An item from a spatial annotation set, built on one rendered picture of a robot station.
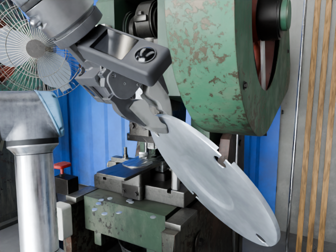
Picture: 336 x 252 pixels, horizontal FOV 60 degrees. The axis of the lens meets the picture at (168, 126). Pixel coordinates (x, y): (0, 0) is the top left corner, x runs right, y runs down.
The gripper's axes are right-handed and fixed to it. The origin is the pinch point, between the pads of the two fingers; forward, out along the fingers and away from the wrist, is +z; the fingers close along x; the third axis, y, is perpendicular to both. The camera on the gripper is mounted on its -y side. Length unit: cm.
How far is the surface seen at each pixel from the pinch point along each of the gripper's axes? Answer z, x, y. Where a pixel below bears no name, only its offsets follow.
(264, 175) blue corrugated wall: 159, -72, 76
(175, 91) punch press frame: 27, -32, 44
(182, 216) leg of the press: 54, 2, 35
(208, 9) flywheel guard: -0.2, -33.5, 12.6
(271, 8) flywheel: 19, -62, 16
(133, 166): 41, -5, 57
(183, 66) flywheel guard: 9.5, -25.1, 21.8
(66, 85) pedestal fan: 24, -31, 136
